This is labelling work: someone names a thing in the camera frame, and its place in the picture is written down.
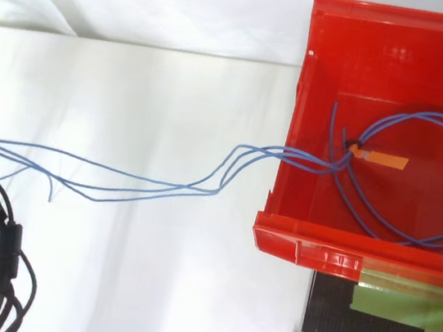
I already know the blue cable bundle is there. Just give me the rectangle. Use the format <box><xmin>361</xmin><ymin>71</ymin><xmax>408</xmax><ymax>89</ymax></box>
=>
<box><xmin>0</xmin><ymin>51</ymin><xmax>443</xmax><ymax>307</ymax></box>

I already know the red bin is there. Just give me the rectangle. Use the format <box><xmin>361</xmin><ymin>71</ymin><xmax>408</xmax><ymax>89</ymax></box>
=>
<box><xmin>247</xmin><ymin>0</ymin><xmax>443</xmax><ymax>294</ymax></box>

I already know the orange tape label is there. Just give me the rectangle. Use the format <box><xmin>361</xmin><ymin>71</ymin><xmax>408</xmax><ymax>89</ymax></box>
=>
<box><xmin>347</xmin><ymin>145</ymin><xmax>410</xmax><ymax>172</ymax></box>

